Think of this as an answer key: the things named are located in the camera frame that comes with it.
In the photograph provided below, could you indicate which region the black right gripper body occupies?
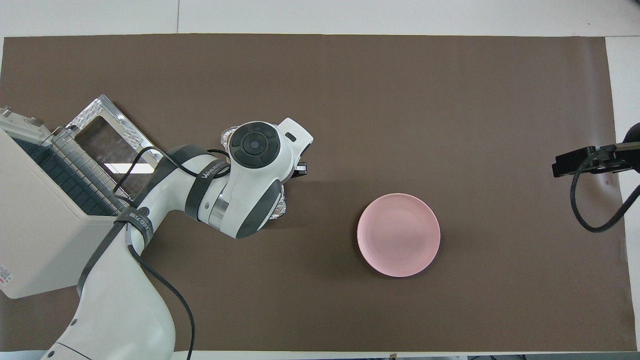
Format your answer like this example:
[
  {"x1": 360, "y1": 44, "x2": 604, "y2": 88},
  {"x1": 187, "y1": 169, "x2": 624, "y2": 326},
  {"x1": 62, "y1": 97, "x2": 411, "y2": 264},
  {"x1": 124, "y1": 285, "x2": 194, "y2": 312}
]
[{"x1": 595, "y1": 141, "x2": 640, "y2": 174}]

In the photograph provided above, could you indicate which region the aluminium foil tray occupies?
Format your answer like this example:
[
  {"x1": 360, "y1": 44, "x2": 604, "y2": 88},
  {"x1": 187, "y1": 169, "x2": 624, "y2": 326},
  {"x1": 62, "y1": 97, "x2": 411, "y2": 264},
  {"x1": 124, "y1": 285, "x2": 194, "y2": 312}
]
[{"x1": 220, "y1": 122, "x2": 291, "y2": 221}]

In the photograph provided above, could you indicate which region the glass oven door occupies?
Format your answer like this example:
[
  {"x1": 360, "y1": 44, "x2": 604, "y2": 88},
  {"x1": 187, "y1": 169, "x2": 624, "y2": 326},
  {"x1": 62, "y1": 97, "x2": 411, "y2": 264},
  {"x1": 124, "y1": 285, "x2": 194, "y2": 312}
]
[{"x1": 65, "y1": 94, "x2": 182, "y2": 218}]

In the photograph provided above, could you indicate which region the white toaster oven body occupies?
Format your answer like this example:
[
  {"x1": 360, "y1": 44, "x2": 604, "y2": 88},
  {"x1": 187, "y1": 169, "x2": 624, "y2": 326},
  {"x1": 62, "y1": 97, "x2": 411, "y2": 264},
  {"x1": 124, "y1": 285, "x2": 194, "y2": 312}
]
[{"x1": 0, "y1": 105, "x2": 138, "y2": 300}]

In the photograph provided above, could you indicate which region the pink round plate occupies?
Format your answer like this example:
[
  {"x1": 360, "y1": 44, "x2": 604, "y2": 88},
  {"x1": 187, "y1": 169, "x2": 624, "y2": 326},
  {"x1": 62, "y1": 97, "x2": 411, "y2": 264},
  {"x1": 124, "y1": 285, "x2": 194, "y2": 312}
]
[{"x1": 356, "y1": 193, "x2": 441, "y2": 278}]

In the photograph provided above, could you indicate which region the brown table mat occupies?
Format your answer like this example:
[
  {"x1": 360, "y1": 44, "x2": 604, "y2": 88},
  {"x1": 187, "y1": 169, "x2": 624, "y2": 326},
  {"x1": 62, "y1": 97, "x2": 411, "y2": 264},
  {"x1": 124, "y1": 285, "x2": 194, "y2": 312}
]
[{"x1": 0, "y1": 33, "x2": 638, "y2": 353}]

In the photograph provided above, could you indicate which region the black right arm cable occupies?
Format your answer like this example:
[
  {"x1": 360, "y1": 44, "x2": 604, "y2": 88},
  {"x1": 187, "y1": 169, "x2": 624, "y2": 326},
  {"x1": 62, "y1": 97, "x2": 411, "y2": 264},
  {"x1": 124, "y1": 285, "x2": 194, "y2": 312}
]
[{"x1": 570, "y1": 149, "x2": 640, "y2": 234}]

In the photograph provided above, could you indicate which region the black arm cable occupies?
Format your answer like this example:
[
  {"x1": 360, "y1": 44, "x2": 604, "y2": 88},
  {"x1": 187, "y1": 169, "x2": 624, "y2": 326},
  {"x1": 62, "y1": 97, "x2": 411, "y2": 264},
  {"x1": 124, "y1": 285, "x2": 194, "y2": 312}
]
[
  {"x1": 570, "y1": 149, "x2": 640, "y2": 234},
  {"x1": 112, "y1": 146, "x2": 233, "y2": 360}
]

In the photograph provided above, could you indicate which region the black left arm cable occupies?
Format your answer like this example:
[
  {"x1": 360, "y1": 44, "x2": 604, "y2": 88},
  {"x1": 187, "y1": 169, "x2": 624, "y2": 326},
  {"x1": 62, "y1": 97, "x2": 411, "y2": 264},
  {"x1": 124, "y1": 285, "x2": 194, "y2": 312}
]
[{"x1": 112, "y1": 146, "x2": 233, "y2": 360}]

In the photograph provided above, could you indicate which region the metal oven wire rack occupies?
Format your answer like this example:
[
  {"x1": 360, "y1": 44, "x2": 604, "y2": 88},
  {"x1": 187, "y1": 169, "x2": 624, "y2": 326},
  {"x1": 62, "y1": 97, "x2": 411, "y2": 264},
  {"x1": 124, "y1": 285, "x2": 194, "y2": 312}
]
[{"x1": 12, "y1": 131, "x2": 132, "y2": 218}]

